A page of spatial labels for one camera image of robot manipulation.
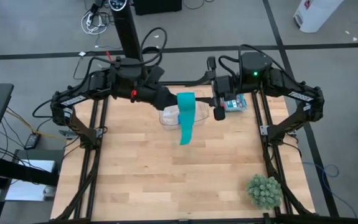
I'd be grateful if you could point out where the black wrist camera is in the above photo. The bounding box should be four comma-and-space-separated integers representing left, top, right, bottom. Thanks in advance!
149, 65, 166, 84
217, 75, 238, 98

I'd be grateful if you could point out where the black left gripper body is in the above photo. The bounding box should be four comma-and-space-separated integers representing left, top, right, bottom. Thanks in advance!
147, 83, 171, 111

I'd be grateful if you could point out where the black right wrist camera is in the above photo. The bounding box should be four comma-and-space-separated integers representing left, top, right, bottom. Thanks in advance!
217, 75, 238, 98

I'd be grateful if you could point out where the clear plastic bin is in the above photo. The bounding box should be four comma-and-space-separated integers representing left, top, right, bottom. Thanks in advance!
159, 90, 210, 131

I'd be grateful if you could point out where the black tower fan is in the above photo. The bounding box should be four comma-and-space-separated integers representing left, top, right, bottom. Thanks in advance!
108, 0, 144, 62

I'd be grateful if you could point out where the green artificial plant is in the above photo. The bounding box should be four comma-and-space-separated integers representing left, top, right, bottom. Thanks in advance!
247, 174, 284, 211

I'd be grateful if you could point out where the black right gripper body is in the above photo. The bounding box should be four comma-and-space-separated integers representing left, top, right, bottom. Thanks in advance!
206, 57, 226, 121

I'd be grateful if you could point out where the black box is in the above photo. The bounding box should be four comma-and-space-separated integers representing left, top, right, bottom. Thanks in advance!
133, 0, 182, 16

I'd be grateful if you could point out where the teal white first aid kit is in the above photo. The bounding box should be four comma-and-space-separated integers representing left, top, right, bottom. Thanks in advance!
224, 93, 248, 113

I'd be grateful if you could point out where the blue floor cable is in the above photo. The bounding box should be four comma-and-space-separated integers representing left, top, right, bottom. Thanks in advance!
303, 161, 358, 218

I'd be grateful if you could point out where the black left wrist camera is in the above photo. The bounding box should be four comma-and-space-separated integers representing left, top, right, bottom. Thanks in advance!
149, 65, 166, 84

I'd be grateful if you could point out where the white power strip with cables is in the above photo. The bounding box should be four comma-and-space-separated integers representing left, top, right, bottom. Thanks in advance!
81, 11, 108, 35

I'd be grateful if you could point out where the teal elastic bandage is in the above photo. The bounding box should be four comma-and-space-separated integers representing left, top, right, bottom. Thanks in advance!
177, 91, 197, 146

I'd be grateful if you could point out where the black power adapter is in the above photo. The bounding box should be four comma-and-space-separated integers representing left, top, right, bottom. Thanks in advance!
24, 133, 42, 151

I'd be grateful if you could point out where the black coiled cable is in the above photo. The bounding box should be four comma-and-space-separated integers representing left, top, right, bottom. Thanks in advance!
141, 45, 164, 68

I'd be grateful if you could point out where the white floor appliance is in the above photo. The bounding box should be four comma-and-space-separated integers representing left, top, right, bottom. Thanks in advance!
293, 0, 344, 34

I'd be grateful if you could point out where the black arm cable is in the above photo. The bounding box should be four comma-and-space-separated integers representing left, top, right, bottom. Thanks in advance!
217, 43, 288, 83
139, 27, 169, 66

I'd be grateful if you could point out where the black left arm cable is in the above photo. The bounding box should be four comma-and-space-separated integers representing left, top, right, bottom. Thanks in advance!
139, 27, 169, 66

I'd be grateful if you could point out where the black metal table frame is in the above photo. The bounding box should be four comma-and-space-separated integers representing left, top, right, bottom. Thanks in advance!
50, 79, 358, 224

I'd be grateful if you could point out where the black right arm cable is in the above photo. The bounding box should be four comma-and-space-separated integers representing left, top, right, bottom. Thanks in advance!
217, 43, 288, 83

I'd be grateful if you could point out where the white grey box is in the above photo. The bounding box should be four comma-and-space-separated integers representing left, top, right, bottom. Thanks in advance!
4, 159, 57, 202

